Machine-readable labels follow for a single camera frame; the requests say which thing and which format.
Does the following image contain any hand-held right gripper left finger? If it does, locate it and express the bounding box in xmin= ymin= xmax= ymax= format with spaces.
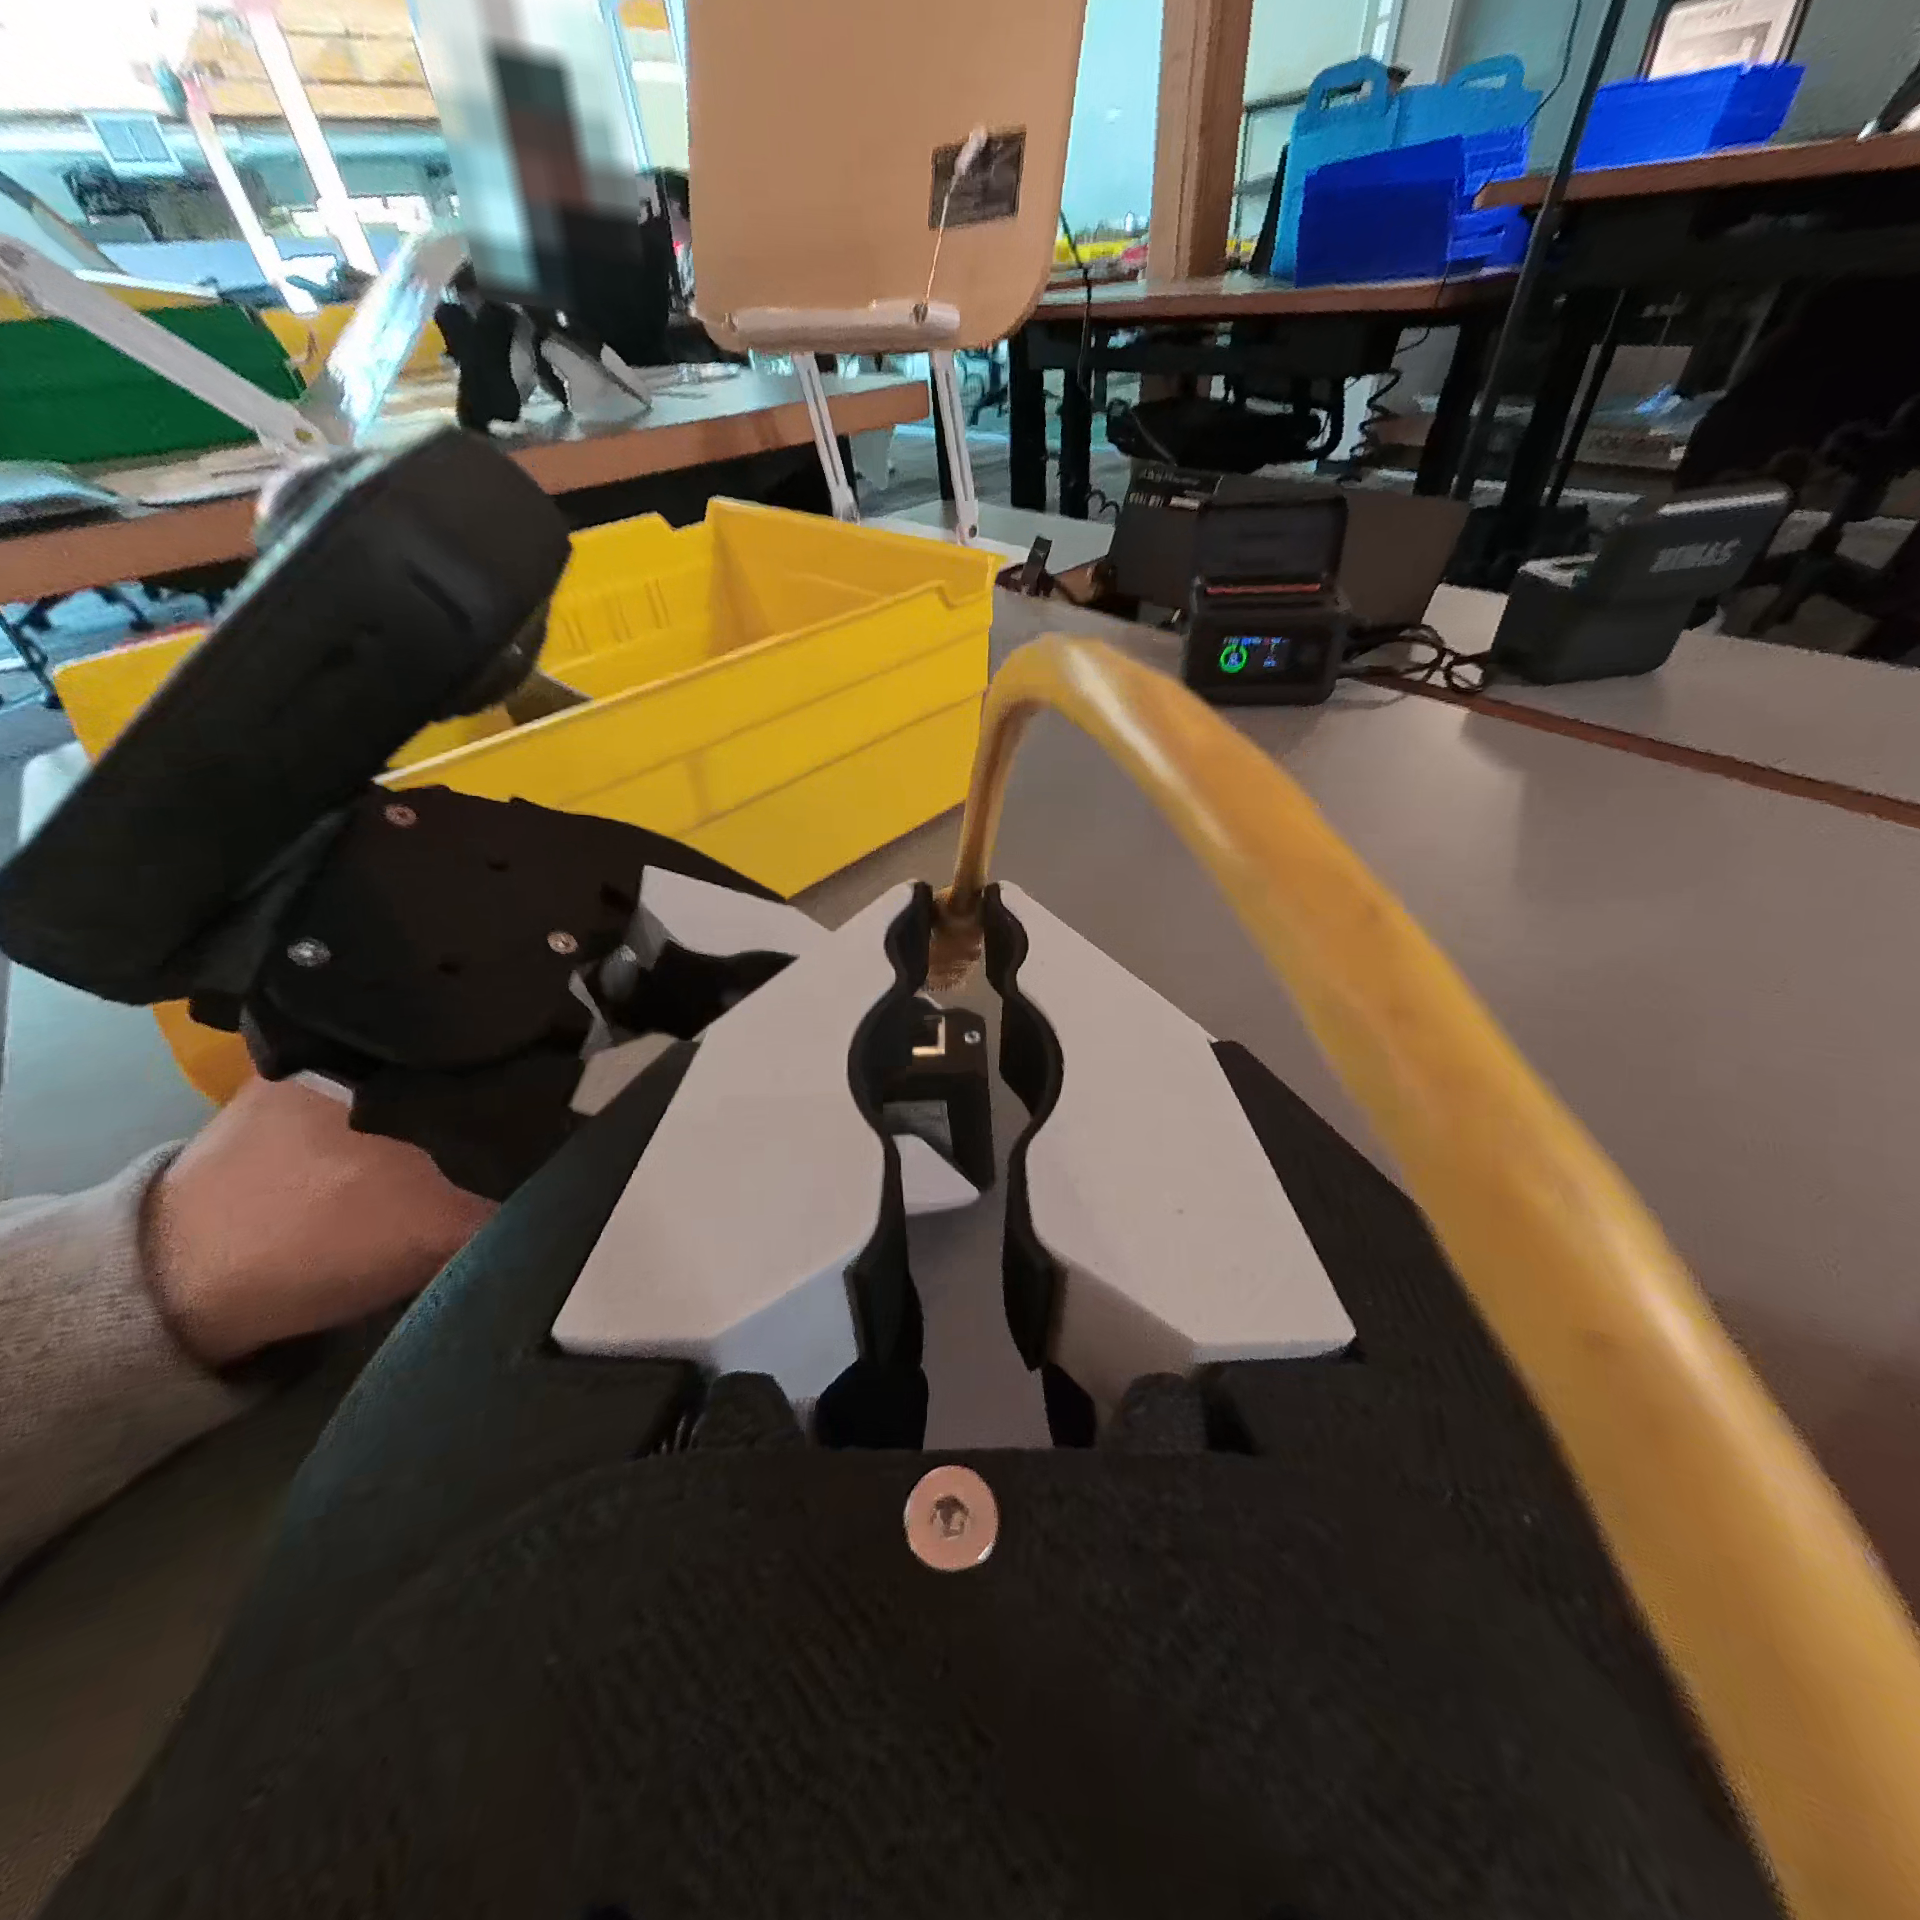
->
xmin=553 ymin=881 xmax=942 ymax=1449

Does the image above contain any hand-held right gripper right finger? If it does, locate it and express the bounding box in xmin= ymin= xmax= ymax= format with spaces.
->
xmin=982 ymin=881 xmax=1360 ymax=1449

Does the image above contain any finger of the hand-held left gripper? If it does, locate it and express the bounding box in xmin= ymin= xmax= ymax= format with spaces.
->
xmin=573 ymin=1036 xmax=702 ymax=1120
xmin=592 ymin=869 xmax=837 ymax=1042

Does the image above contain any yellow plastic bin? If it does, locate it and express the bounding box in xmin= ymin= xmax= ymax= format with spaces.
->
xmin=51 ymin=501 xmax=1003 ymax=1103

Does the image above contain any black network adapter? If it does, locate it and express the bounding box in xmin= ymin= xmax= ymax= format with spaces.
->
xmin=876 ymin=1008 xmax=1000 ymax=1189

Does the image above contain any yellow ethernet cable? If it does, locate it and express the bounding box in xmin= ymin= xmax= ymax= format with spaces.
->
xmin=927 ymin=632 xmax=1920 ymax=1920

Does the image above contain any person's left forearm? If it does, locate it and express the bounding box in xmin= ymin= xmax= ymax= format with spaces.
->
xmin=0 ymin=1142 xmax=277 ymax=1577

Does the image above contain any person's left hand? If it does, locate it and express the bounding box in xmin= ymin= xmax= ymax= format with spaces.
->
xmin=139 ymin=1076 xmax=499 ymax=1367

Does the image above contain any green plastic bin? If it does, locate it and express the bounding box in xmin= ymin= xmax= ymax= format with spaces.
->
xmin=0 ymin=299 xmax=308 ymax=466

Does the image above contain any white folding stand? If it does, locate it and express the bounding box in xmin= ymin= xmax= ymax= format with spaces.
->
xmin=0 ymin=228 xmax=341 ymax=454

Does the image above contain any brown wooden desk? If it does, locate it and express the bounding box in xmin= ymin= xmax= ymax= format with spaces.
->
xmin=1009 ymin=261 xmax=1522 ymax=518
xmin=1474 ymin=131 xmax=1920 ymax=495
xmin=0 ymin=367 xmax=933 ymax=605

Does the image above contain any black charger case with display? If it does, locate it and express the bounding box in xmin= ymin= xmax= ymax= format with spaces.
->
xmin=1182 ymin=495 xmax=1350 ymax=709

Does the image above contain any black hard case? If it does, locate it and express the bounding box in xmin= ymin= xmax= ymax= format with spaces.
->
xmin=1493 ymin=484 xmax=1795 ymax=689

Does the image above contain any wooden pillar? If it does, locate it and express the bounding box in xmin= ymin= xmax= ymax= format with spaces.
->
xmin=1142 ymin=0 xmax=1258 ymax=288

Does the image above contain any black tripod pole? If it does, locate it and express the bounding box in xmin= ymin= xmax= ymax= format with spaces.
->
xmin=1447 ymin=0 xmax=1632 ymax=504

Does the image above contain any framed tag sign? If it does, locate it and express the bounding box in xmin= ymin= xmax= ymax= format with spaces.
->
xmin=1640 ymin=0 xmax=1811 ymax=82

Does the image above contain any black charger cable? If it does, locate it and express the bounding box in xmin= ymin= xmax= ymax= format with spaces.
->
xmin=1338 ymin=620 xmax=1505 ymax=694

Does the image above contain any blue tote with handles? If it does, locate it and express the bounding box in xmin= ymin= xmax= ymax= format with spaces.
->
xmin=1287 ymin=57 xmax=1548 ymax=201

